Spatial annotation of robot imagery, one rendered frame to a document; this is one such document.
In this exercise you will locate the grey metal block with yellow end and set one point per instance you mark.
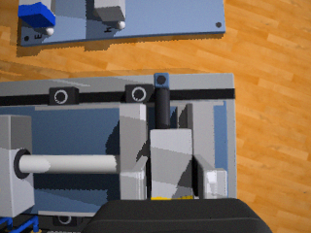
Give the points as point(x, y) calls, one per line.
point(171, 163)

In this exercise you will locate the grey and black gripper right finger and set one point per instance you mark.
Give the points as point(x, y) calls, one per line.
point(207, 182)

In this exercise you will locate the grey metal blank with green end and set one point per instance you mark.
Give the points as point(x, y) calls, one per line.
point(110, 10)

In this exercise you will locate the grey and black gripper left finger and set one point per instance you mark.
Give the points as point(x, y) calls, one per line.
point(136, 184)

